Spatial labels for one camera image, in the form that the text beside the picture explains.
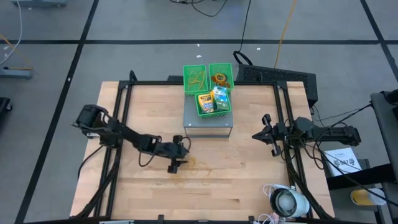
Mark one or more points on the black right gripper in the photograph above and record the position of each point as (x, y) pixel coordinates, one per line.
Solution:
(283, 133)

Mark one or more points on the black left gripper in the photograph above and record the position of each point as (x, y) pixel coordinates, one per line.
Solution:
(172, 151)

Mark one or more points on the green plastic basket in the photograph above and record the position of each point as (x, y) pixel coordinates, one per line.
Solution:
(214, 114)
(186, 90)
(217, 68)

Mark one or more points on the green blue crayon box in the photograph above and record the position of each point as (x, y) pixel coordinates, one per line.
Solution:
(222, 101)

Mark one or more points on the large crayon box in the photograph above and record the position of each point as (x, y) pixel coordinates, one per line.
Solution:
(206, 103)

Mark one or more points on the yellow rubber band bunch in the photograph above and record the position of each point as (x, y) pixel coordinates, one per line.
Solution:
(196, 80)

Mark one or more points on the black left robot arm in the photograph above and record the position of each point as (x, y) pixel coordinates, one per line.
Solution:
(121, 132)

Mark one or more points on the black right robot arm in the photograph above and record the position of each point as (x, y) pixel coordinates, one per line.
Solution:
(329, 133)

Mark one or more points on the grey metal box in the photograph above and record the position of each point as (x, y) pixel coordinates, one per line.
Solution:
(208, 126)

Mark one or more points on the white paper sheet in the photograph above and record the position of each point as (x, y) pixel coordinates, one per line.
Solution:
(342, 155)

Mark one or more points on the yellow cup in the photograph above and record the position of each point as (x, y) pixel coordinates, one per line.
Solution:
(365, 197)

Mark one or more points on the black side cart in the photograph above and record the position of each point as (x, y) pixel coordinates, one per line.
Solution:
(385, 124)

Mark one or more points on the black floor object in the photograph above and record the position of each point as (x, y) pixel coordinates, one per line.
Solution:
(4, 105)

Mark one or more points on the grey floor base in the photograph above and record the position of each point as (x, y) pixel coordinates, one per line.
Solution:
(15, 73)
(38, 2)

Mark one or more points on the black aluminium rig frame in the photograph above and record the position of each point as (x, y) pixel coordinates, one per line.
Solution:
(149, 82)

